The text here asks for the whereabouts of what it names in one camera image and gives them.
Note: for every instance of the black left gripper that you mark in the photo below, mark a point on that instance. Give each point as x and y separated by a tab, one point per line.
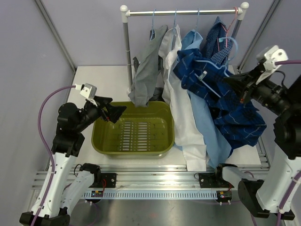
114	112

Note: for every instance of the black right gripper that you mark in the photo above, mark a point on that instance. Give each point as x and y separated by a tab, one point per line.
245	83

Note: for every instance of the dark blue plaid shirt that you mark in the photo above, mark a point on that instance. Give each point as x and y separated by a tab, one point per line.
240	124

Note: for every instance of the light blue hanger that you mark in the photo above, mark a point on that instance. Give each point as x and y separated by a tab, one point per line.
174	31
152	33
224	66
196	26

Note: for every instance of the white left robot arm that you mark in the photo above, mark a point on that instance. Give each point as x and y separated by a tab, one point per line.
56	201

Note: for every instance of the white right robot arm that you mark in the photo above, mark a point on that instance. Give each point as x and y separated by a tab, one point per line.
275	193

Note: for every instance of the blue small-check shirt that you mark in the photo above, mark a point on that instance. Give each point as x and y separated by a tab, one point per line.
217	47

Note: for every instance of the pink hanger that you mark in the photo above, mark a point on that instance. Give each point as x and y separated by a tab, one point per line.
227	29

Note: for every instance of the grey shirt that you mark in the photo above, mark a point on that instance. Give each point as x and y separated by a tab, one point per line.
148	68

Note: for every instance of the light blue shirt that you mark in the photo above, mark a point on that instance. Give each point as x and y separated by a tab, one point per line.
213	148

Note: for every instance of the white shirt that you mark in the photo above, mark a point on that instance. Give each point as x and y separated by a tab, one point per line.
173	93

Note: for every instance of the olive green plastic basket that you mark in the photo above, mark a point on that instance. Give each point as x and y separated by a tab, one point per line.
140	132

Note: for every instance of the metal clothes rack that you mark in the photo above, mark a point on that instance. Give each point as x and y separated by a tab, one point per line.
239	13

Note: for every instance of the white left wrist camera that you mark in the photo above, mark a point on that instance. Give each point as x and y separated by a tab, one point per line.
87	91

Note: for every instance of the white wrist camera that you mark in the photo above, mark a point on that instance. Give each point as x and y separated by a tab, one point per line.
268	58
87	91

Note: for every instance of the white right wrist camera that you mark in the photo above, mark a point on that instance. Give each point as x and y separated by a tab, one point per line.
268	58

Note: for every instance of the white slotted cable duct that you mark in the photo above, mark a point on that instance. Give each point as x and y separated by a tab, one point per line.
150	195

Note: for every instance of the aluminium mounting rail frame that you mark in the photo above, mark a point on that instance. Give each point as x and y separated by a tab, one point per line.
170	172

